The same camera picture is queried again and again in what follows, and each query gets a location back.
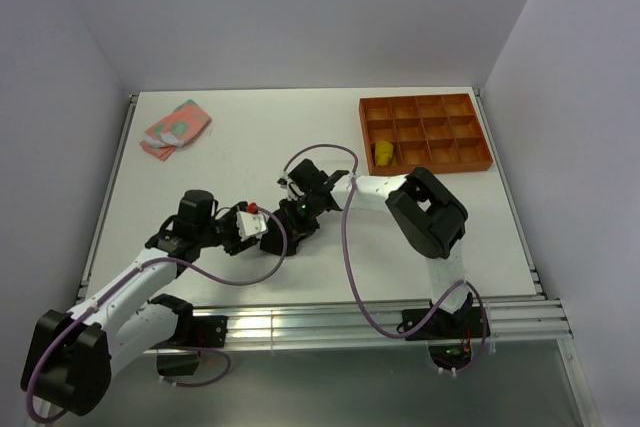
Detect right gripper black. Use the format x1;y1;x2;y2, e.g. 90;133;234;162
281;192;323;249

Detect black sock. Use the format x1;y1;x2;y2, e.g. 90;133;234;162
259;219;300;257

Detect yellow sock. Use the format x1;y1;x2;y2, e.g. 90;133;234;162
374;141;396;167

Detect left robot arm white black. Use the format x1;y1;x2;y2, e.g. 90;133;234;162
21;190;272;424

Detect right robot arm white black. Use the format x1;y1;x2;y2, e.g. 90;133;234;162
260;159;469;337

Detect pink green patterned socks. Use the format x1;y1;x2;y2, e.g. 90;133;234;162
139;99;211;161

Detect orange compartment tray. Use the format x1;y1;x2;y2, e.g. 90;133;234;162
359;93;493;176

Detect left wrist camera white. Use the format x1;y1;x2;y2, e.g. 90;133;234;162
236;211;268;241

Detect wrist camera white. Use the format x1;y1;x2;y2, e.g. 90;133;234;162
236;211;268;241
276;171;297;199

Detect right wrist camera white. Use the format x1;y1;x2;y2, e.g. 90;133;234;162
276;171;297;199

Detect aluminium frame rail front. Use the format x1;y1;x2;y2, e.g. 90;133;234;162
47;298;574;358

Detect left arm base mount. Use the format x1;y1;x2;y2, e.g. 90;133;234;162
152;315;232;388

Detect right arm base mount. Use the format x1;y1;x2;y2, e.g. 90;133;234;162
404;297;491;375

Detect aluminium side rail right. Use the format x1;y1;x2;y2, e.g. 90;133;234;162
473;87;547;298

